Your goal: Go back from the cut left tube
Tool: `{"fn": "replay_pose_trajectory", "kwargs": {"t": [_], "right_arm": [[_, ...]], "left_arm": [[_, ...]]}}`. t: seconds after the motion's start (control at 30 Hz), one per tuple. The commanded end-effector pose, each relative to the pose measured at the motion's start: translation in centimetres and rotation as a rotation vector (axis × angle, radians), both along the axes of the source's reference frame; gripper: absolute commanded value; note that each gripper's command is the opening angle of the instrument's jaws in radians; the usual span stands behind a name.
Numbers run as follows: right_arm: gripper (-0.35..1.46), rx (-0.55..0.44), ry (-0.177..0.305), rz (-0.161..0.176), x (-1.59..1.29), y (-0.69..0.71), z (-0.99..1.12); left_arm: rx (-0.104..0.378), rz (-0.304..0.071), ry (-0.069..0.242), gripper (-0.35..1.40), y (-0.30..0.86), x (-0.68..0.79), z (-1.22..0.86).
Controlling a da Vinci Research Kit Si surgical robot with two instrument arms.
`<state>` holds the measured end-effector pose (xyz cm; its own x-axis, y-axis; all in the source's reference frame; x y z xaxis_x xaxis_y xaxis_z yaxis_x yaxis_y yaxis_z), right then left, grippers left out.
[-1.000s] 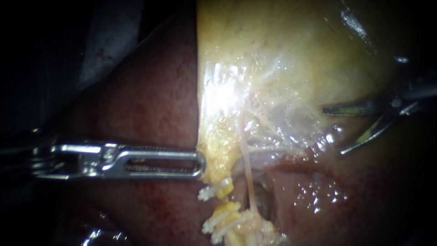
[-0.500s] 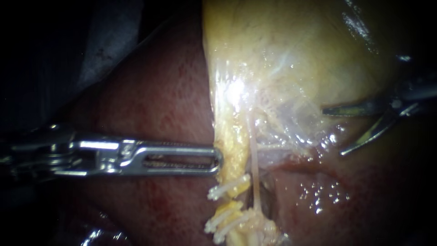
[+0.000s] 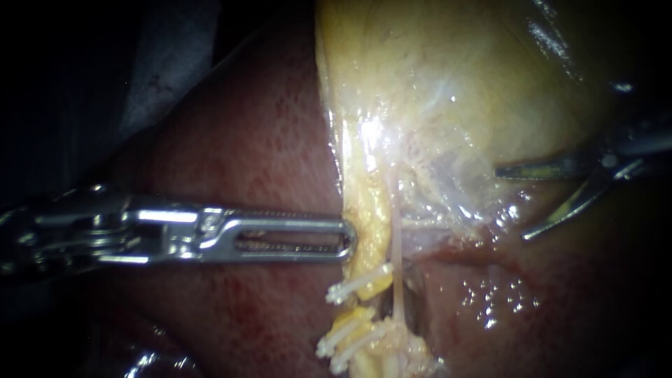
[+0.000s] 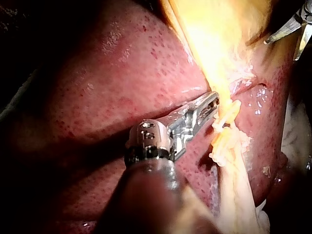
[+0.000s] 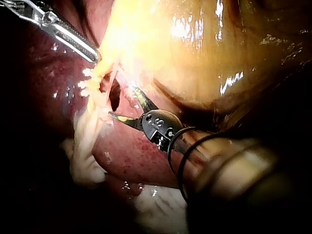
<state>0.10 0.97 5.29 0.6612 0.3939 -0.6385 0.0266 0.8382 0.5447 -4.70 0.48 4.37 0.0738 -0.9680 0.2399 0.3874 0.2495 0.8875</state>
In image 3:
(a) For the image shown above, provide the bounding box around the right arm instrument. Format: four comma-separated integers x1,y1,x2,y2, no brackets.
597,116,672,183

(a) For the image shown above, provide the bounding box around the dark red liver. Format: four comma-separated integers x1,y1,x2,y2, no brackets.
78,20,672,378

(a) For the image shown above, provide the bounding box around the right arm instrument jaw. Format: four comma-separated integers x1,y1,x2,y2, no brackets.
521,174,614,242
495,156,606,181

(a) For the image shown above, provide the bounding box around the white clip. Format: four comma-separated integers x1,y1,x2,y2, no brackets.
314,317,380,360
329,331,392,375
325,262,395,307

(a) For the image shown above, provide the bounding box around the left arm instrument jaw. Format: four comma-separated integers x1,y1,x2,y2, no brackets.
222,209,349,221
201,218,359,263

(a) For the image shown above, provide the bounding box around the pale fatty tissue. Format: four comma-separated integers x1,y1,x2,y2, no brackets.
396,123,524,251
367,318,448,378

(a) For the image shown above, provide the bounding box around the left arm instrument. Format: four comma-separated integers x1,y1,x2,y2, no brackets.
0,182,223,278

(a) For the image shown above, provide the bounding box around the gallbladder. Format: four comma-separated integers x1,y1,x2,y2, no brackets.
314,0,639,221

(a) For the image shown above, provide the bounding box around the white cloth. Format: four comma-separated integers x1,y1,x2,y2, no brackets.
119,0,223,140

